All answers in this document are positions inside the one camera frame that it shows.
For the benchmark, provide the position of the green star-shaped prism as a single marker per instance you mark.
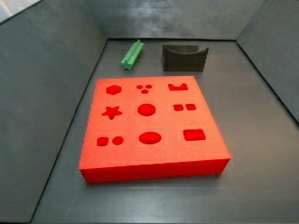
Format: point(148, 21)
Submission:
point(131, 55)

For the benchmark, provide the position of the black curved fixture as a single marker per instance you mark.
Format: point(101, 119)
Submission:
point(183, 58)

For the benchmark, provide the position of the red shape-sorting block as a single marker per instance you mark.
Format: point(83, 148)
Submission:
point(151, 131)

